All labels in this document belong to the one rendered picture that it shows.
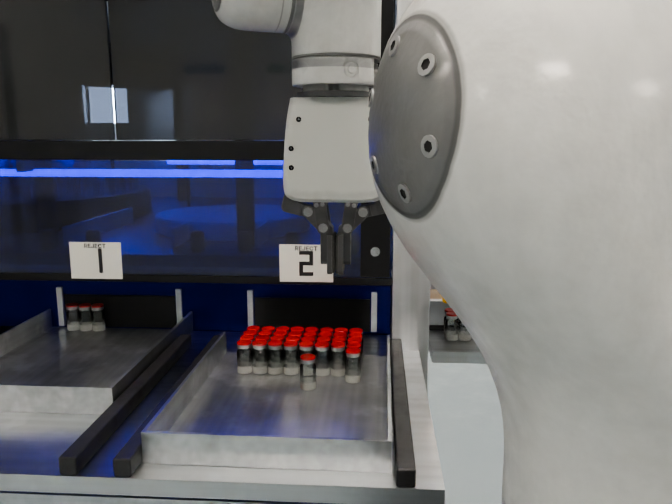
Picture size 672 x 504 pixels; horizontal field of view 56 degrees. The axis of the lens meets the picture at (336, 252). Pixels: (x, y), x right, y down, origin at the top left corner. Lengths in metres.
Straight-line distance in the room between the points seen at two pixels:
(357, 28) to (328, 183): 0.14
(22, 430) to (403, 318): 0.55
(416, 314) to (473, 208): 0.83
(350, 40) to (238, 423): 0.45
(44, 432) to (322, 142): 0.47
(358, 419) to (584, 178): 0.63
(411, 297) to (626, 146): 0.83
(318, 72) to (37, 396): 0.53
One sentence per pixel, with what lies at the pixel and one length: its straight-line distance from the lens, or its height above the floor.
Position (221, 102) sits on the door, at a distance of 1.00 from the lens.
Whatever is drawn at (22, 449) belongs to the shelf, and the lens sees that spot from 0.80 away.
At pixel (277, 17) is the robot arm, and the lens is 0.58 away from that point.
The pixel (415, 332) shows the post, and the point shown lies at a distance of 1.01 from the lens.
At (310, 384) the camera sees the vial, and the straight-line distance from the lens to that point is 0.86.
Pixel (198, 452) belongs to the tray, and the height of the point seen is 0.89.
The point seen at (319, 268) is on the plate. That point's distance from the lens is 0.99.
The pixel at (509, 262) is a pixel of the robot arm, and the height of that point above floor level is 1.18.
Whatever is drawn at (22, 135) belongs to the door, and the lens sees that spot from 1.12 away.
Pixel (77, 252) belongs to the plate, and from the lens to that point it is 1.09.
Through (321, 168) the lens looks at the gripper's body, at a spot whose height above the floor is 1.19.
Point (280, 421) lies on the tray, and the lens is 0.78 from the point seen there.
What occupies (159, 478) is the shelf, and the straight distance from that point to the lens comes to 0.69.
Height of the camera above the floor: 1.22
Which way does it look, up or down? 11 degrees down
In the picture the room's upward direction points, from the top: straight up
